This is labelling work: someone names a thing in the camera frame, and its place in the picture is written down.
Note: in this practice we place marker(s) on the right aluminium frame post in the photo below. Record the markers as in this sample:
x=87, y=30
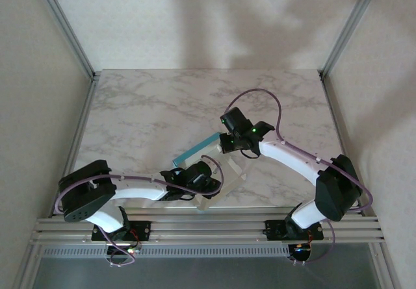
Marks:
x=347, y=29

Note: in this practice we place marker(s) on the aluminium mounting rail beam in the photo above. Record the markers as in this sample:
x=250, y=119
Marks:
x=208, y=227

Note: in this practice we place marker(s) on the left lit circuit board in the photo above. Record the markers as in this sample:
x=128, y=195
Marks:
x=126, y=251

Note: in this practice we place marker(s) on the aluminium frame post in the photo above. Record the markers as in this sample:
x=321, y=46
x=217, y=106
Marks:
x=65, y=29
x=347, y=29

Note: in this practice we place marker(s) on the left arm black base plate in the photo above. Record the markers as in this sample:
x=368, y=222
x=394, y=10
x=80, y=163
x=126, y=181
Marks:
x=143, y=229

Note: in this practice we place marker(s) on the aluminium side rail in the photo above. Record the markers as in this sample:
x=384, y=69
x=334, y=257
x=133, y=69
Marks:
x=80, y=130
x=338, y=123

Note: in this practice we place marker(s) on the lit circuit board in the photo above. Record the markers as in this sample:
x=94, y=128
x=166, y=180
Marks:
x=126, y=251
x=300, y=252

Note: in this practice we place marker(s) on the teal and white paper box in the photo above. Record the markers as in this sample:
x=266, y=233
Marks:
x=230, y=172

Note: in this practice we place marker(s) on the right aluminium side rail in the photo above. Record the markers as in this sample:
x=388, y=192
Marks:
x=338, y=123

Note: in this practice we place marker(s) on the left aluminium frame post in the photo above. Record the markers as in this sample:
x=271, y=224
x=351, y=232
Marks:
x=65, y=29

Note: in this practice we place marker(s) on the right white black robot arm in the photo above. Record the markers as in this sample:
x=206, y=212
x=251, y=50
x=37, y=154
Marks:
x=286, y=156

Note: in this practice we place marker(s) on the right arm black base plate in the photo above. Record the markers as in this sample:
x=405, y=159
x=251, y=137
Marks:
x=274, y=229

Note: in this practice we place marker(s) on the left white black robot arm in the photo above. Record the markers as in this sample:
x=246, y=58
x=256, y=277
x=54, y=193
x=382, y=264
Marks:
x=139, y=191

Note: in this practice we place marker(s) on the right lit circuit board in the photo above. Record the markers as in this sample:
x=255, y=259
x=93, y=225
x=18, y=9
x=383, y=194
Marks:
x=300, y=252

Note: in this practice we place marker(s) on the left aluminium side rail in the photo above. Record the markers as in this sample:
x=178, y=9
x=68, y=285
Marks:
x=80, y=130

